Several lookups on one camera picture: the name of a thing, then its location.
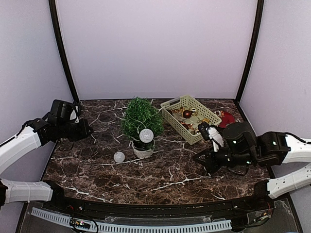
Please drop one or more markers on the white slotted cable duct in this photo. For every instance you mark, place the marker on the white slotted cable duct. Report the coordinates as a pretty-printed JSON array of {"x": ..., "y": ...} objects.
[{"x": 82, "y": 225}]

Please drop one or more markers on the black front table rail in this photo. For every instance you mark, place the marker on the black front table rail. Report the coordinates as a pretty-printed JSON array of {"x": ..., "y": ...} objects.
[{"x": 225, "y": 208}]

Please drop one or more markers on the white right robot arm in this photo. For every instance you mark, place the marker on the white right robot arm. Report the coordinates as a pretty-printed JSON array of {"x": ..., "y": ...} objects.
[{"x": 269, "y": 149}]

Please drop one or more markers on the pale green perforated basket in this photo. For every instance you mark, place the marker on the pale green perforated basket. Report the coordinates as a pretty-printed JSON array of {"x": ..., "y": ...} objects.
[{"x": 172, "y": 111}]

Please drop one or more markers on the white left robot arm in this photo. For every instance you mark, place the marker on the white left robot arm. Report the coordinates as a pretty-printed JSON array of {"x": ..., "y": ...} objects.
[{"x": 20, "y": 147}]

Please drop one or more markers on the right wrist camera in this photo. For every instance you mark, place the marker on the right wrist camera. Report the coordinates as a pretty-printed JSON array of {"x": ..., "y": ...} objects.
[{"x": 218, "y": 136}]

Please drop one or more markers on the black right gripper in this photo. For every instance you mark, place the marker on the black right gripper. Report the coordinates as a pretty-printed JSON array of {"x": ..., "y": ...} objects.
[{"x": 211, "y": 159}]

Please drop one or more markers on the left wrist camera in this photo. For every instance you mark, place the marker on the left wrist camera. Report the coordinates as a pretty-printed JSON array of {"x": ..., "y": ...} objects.
[{"x": 63, "y": 111}]

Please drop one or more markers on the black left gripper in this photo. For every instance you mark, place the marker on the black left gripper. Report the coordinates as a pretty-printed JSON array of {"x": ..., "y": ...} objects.
[{"x": 81, "y": 129}]

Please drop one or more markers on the white woven light ball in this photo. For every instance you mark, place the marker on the white woven light ball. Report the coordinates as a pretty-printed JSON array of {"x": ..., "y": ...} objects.
[
  {"x": 146, "y": 135},
  {"x": 119, "y": 157}
]

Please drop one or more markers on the left black frame post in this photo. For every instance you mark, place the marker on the left black frame post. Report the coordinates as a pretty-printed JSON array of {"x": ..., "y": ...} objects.
[{"x": 61, "y": 49}]

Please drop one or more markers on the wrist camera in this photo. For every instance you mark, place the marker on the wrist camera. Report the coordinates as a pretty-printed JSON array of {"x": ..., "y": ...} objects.
[
  {"x": 63, "y": 111},
  {"x": 218, "y": 136}
]

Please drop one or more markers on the small green christmas tree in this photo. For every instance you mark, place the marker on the small green christmas tree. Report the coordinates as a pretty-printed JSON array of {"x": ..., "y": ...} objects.
[{"x": 141, "y": 114}]

